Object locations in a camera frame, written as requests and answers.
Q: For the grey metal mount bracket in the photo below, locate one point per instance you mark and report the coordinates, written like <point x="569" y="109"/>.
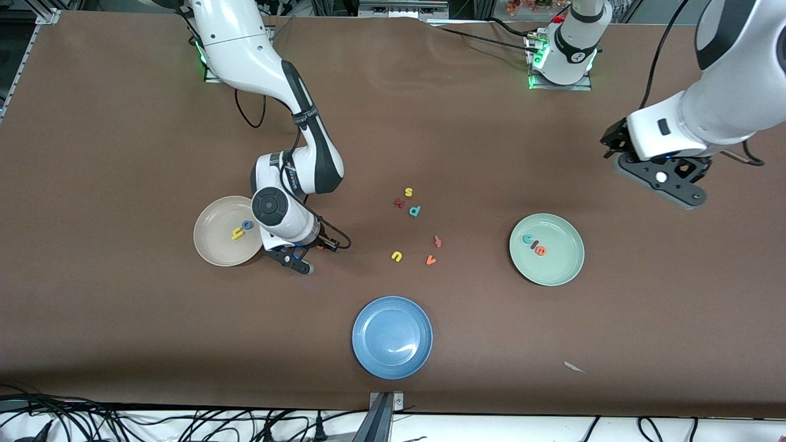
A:
<point x="382" y="417"/>

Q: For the beige round plate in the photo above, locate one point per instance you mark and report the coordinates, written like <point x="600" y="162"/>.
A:
<point x="215" y="248"/>

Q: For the small white paper scrap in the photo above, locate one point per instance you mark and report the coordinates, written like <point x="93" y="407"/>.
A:
<point x="574" y="367"/>

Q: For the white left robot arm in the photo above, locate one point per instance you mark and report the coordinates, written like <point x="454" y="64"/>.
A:
<point x="724" y="110"/>

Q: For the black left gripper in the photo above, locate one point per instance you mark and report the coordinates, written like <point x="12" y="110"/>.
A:
<point x="614" y="140"/>

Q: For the aluminium frame profile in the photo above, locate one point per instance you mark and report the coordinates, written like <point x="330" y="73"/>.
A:
<point x="48" y="15"/>

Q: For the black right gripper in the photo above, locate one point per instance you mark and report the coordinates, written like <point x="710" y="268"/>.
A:
<point x="319" y="241"/>

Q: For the orange flower decoration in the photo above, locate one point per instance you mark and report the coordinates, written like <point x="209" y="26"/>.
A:
<point x="528" y="5"/>

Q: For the yellow foam letter h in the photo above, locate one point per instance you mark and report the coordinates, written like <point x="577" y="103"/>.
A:
<point x="237" y="233"/>

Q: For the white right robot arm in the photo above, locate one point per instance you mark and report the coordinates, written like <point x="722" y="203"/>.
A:
<point x="239" y="43"/>

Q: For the green round plate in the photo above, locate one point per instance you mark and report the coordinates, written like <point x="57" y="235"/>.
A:
<point x="552" y="267"/>

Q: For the blue round plate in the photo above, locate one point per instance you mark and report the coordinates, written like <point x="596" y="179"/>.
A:
<point x="392" y="337"/>

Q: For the grey metal box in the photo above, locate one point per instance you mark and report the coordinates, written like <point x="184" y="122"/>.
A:
<point x="402" y="7"/>

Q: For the brown table mat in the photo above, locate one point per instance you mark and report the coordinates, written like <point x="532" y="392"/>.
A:
<point x="123" y="153"/>

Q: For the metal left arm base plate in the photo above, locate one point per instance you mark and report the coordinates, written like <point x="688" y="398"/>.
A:
<point x="577" y="87"/>

